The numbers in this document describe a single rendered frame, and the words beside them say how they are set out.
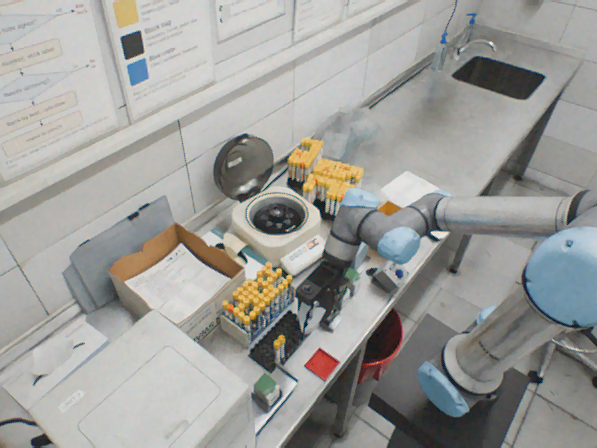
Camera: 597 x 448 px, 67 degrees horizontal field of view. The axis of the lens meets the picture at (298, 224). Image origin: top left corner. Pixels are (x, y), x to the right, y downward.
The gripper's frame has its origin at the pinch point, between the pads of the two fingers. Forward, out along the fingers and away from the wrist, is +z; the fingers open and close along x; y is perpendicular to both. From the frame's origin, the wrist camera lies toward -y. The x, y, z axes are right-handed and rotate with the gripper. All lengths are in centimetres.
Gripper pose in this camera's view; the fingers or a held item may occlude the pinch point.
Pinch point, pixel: (304, 329)
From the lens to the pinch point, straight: 109.4
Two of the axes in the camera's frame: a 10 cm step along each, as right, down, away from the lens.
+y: 5.1, -1.1, 8.5
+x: -8.0, -4.4, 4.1
